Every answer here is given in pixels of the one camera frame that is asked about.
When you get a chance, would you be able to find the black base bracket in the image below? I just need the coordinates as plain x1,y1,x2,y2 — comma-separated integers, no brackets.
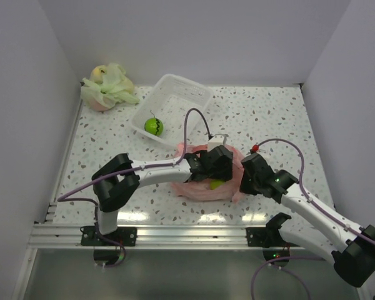
79,226,138,247
246,227,286,248

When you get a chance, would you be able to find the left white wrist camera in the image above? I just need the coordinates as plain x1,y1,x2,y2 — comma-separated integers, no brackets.
207,134,227,152

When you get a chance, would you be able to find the left black base bracket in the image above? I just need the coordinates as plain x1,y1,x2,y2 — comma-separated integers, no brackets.
79,226,138,247

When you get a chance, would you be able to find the green striped toy melon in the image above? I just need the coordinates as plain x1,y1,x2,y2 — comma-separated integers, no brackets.
144,111,164,136

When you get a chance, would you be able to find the pink plastic bag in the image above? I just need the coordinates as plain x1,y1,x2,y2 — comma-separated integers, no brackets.
170,144,245,203

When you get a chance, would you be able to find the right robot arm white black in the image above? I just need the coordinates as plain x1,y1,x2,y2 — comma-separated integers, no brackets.
240,153,375,288

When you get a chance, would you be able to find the right black base bracket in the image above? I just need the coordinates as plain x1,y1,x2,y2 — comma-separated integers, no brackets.
246,227,286,248

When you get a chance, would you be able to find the green toy apple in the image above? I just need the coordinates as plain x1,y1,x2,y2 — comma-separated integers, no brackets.
209,179,224,191

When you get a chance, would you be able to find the aluminium mounting rail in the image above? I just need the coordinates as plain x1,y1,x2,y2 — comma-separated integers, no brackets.
27,223,304,251

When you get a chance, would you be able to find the green plastic bag with fruit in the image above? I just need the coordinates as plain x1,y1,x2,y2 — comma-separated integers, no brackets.
80,62,140,112

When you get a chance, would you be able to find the white plastic basket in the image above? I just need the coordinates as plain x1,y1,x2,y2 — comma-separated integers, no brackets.
129,74,214,148

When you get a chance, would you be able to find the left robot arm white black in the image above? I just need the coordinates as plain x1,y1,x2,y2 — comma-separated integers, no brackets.
92,146,233,246

